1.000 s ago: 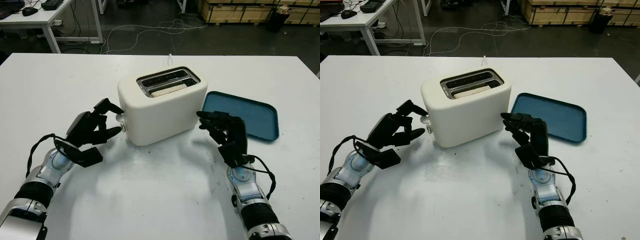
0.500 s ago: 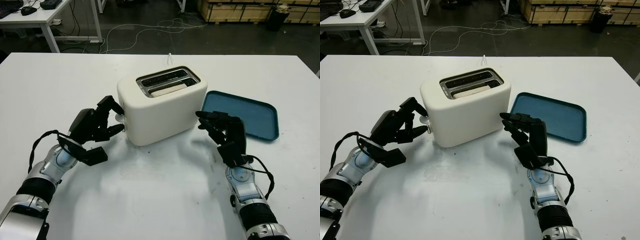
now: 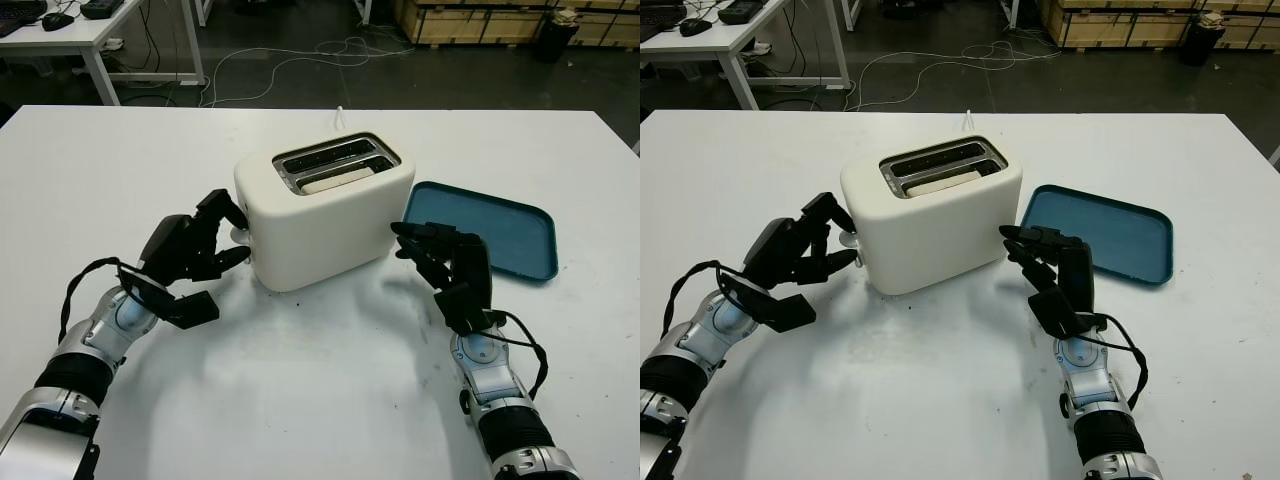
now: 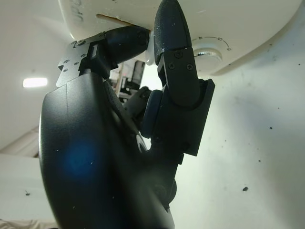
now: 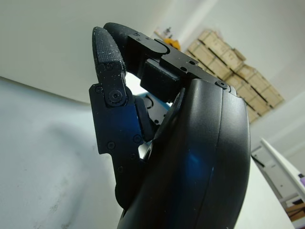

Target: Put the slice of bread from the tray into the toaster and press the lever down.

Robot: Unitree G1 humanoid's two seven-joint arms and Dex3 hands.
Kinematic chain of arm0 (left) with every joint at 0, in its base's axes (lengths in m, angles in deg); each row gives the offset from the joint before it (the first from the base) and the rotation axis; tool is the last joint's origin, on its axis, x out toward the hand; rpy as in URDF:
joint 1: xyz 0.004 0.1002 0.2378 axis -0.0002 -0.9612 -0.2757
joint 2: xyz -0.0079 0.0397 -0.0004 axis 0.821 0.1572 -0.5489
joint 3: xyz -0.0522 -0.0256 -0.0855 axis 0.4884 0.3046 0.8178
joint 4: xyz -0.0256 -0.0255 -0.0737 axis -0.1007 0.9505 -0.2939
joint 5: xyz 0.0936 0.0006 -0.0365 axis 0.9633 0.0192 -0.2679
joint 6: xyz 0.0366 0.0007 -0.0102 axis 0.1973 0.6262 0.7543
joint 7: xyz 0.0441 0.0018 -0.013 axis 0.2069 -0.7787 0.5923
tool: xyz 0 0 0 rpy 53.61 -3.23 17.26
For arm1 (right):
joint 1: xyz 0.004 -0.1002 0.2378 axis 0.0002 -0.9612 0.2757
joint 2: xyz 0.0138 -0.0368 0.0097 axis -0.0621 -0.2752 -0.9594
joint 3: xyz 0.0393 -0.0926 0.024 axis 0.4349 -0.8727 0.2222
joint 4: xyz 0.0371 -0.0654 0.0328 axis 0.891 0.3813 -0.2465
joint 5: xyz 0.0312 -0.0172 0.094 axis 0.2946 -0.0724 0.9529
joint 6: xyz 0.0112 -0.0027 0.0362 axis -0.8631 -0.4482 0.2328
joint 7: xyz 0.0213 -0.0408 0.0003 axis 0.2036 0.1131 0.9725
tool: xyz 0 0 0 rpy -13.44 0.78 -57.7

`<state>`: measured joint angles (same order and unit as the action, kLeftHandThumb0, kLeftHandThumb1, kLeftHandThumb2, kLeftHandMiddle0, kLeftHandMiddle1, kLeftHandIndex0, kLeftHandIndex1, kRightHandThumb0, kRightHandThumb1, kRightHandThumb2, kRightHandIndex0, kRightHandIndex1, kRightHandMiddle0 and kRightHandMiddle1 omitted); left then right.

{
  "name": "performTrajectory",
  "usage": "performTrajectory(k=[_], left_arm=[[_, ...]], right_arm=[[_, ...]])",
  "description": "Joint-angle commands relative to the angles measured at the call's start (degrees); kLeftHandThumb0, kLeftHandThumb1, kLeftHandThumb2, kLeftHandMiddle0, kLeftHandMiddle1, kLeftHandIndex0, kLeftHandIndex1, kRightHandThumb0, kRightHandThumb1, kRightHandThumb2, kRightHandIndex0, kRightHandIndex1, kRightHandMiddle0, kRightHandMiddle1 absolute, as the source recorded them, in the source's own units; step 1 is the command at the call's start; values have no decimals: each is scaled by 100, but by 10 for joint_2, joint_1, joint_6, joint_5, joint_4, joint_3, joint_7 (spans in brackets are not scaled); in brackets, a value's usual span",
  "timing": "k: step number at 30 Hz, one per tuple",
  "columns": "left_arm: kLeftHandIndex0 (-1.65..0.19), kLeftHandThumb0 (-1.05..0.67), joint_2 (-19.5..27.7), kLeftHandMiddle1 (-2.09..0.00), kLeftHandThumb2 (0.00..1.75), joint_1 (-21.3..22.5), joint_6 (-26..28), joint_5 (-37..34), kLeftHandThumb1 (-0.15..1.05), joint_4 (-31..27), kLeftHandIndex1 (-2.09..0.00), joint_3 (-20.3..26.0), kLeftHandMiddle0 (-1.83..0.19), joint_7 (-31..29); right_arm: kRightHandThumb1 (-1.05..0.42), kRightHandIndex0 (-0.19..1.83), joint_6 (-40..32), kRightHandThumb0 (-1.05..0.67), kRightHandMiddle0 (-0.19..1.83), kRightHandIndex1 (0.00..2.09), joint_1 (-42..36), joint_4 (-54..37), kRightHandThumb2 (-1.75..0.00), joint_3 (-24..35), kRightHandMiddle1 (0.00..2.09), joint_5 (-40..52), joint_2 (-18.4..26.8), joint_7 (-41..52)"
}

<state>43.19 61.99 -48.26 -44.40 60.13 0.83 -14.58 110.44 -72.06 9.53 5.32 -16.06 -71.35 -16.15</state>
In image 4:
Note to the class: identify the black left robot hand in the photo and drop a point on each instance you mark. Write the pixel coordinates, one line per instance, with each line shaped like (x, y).
(95, 155)

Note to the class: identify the white two-slot toaster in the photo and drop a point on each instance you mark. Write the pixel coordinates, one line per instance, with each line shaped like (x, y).
(226, 19)

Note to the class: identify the silver toaster dial knob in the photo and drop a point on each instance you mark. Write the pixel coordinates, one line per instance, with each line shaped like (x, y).
(209, 53)

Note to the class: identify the ceiling light panel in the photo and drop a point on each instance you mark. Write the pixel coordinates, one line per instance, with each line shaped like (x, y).
(34, 82)

